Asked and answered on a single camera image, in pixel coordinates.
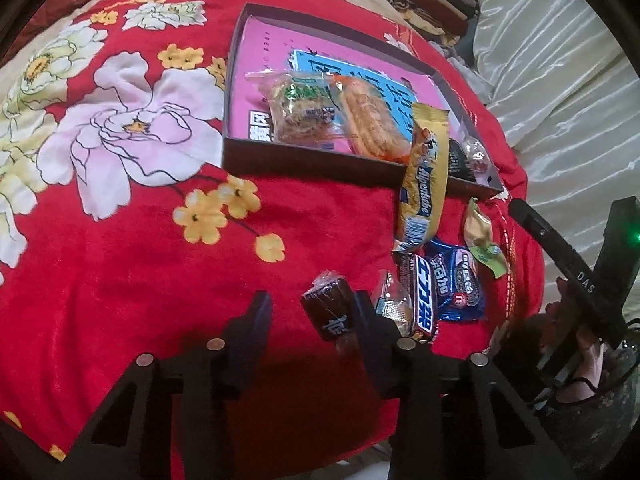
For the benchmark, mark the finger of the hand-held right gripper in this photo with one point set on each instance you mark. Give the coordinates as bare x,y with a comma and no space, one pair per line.
530,222

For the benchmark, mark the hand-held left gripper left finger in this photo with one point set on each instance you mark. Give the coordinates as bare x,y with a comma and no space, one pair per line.
250,340

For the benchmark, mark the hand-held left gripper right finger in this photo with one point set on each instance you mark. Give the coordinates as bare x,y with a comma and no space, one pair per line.
375,340

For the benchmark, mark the small clear cake packet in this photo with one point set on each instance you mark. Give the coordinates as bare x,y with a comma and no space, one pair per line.
392,300

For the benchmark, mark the cream green snack packet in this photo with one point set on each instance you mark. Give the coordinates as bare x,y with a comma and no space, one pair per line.
482,240

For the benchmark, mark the dark brown candy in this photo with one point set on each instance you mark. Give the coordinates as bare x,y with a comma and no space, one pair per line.
327,310

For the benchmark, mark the brown chocolate bar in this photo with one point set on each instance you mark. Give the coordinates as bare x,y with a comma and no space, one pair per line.
420,295

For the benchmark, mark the clear candy packet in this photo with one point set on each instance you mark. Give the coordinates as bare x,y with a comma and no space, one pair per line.
477,157

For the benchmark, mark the blue cookie packet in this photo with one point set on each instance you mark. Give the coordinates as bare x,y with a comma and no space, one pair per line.
457,280

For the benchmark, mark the black snack packet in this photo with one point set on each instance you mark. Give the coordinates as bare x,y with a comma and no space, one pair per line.
459,160

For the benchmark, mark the yellow wafer bar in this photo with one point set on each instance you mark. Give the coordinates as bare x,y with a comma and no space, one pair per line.
420,185

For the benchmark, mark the dark cardboard box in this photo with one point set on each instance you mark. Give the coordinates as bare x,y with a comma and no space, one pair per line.
310,165

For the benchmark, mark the orange cracker packet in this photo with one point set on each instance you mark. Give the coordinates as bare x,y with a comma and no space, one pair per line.
370,115

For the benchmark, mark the clear pastry packet green label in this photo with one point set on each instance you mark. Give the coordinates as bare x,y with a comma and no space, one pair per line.
300,110

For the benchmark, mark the person's right forearm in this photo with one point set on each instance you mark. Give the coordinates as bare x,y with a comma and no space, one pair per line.
610,410

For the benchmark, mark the person's right hand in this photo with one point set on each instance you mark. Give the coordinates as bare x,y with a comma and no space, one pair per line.
587,360

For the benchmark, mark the red floral blanket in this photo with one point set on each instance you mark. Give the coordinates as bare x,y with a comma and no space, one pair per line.
150,270

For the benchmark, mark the white satin curtain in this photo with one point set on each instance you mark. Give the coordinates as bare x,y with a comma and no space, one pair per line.
550,85

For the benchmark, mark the crumpled white grey cloth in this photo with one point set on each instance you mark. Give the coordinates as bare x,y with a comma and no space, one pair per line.
470,70

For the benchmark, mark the pink book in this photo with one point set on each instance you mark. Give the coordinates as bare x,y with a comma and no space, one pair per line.
265,45

